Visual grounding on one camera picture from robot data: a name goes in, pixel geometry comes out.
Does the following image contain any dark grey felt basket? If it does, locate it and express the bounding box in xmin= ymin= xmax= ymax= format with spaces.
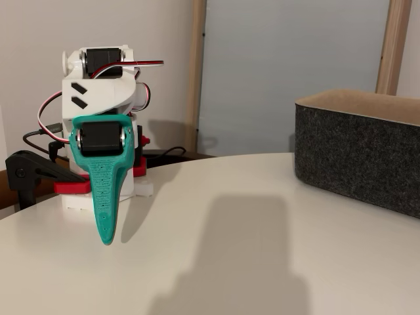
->
xmin=293 ymin=88 xmax=420 ymax=220

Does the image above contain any black clamp red pad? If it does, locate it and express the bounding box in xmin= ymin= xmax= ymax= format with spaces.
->
xmin=4 ymin=150 xmax=93 ymax=211
xmin=132 ymin=124 xmax=152 ymax=177

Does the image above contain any black power cable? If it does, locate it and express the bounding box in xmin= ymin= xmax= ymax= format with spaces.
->
xmin=143 ymin=146 xmax=188 ymax=162

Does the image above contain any short black plug cable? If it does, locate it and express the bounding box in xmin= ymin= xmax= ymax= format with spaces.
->
xmin=48 ymin=140 xmax=70 ymax=162

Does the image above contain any grey usb cable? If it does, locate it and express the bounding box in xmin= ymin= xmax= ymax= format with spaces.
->
xmin=22 ymin=122 xmax=64 ymax=156

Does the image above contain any light wooden frame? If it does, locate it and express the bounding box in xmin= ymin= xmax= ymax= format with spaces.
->
xmin=184 ymin=0 xmax=413 ymax=156

